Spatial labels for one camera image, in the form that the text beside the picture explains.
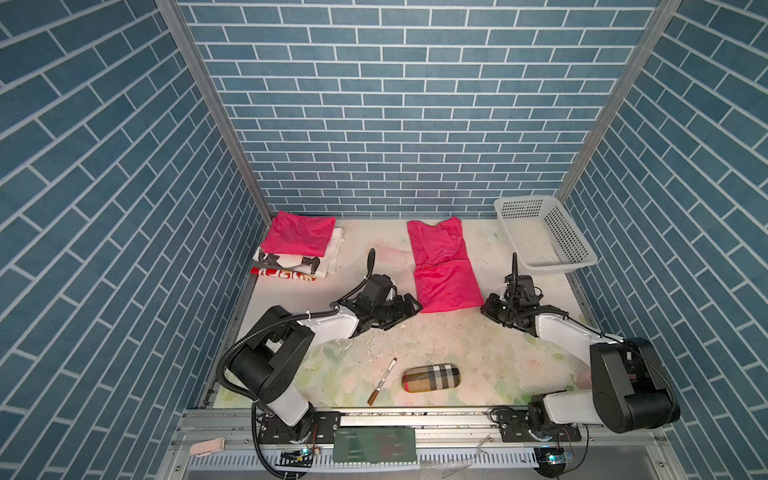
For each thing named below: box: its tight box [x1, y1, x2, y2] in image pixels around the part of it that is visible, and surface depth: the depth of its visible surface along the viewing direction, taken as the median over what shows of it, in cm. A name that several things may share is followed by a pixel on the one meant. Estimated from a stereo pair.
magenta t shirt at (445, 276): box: [407, 217, 484, 313], surface depth 106 cm
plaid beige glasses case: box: [402, 363, 461, 393], surface depth 80 cm
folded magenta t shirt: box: [261, 210, 336, 257], surface depth 107 cm
